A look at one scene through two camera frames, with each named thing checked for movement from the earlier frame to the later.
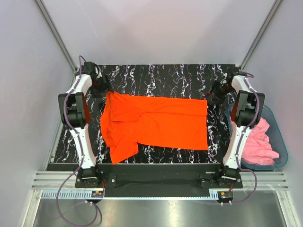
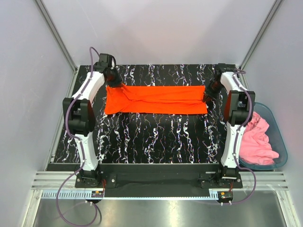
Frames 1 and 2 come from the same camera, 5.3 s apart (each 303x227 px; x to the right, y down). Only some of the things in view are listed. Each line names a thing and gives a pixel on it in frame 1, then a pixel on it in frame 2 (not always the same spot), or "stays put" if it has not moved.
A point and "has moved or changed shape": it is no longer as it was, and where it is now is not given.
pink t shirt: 257,150 stays put
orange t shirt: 127,120 has moved or changed shape
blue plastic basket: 275,135 stays put
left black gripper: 105,87 → 117,82
